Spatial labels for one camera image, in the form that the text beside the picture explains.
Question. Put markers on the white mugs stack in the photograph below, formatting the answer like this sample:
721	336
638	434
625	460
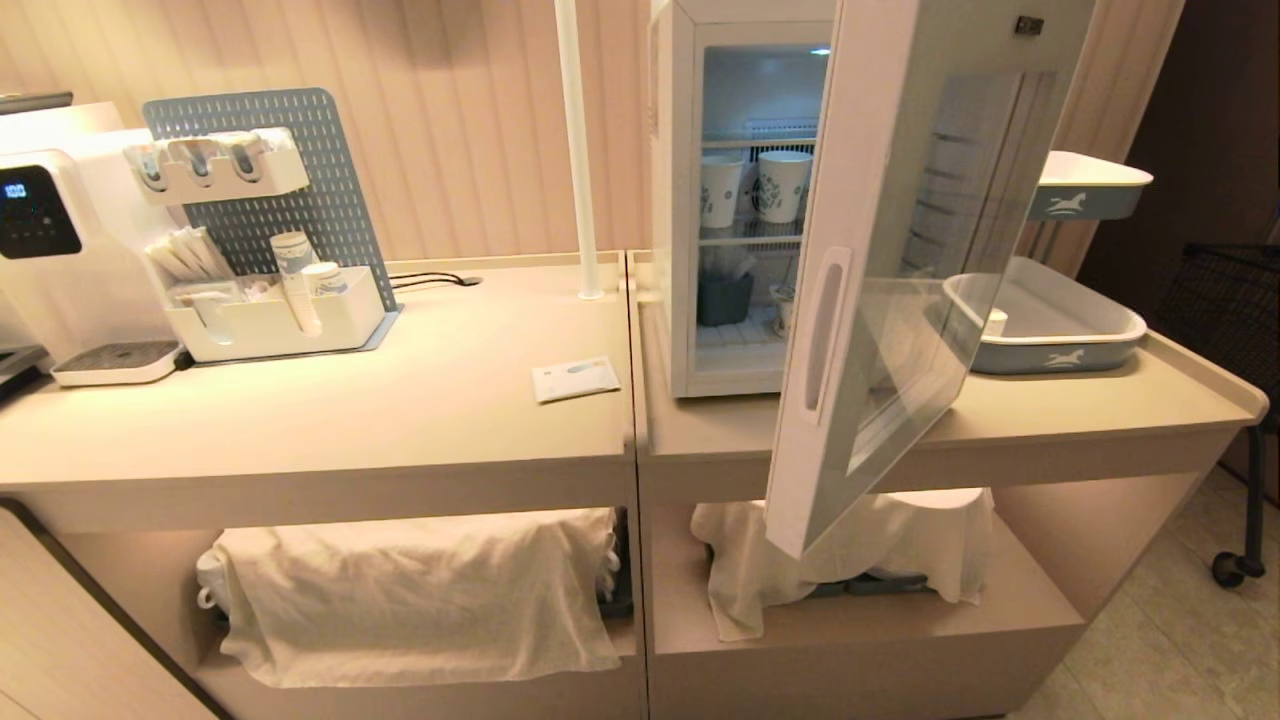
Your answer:
207	580

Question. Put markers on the white drip tray black grille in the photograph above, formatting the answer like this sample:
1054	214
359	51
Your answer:
115	362

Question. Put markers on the coffee capsule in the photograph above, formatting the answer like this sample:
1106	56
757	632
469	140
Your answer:
152	168

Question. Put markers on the flat white sachet packet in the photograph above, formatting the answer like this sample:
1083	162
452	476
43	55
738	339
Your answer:
575	380

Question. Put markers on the white capsule holder shelf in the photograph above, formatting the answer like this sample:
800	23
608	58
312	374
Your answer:
280	175

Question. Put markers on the beige counter cabinet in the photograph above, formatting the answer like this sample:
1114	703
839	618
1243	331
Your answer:
350	420

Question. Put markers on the small white cloth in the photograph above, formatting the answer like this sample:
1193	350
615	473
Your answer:
740	570

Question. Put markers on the white support pole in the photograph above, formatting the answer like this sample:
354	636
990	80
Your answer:
578	150

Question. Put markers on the black device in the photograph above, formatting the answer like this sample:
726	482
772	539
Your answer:
18	370

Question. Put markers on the paper cup stack sleeve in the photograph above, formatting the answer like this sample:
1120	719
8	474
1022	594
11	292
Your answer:
295	275

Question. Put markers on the white mini fridge cabinet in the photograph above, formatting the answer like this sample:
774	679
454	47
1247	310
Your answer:
675	150

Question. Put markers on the small yogurt cup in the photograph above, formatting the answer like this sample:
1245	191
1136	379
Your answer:
782	312

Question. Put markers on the blue grey pegboard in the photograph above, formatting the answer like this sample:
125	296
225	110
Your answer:
330	200

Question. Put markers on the blue white horse tray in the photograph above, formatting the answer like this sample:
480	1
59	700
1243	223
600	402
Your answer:
1060	330
1085	180

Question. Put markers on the dark storage container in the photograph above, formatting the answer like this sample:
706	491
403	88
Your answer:
725	300

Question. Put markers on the white organizer box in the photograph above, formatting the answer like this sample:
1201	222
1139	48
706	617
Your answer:
265	332

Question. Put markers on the white water dispenser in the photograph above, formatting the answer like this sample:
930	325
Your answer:
95	280

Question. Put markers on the printed paper cup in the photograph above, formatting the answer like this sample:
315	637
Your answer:
782	185
720	190

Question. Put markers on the large white cloth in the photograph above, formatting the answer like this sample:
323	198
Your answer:
420	600

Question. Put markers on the small white cup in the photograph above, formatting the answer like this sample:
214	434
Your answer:
994	322

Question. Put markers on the dark grey flat object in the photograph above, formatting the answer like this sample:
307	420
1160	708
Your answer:
35	101

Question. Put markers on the white stick sachets bundle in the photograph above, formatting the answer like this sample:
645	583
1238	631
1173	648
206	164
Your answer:
190	255

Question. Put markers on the small lidded paper cup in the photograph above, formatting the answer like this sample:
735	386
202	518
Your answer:
323	280

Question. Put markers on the dark blue tray stack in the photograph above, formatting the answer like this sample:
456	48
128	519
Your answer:
890	584

